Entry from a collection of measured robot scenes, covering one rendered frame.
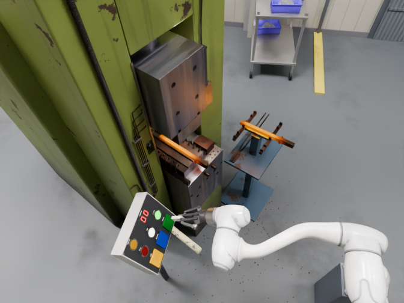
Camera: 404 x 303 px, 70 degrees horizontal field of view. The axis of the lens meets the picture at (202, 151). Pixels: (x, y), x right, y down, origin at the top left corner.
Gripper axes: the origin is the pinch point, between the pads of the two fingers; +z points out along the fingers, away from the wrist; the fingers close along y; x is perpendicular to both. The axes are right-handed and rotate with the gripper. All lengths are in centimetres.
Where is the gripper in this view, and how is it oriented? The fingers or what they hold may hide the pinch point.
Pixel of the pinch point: (177, 218)
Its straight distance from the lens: 157.0
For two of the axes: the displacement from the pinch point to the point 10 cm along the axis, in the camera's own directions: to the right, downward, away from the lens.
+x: -5.4, -5.9, -6.0
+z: -8.1, 1.6, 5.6
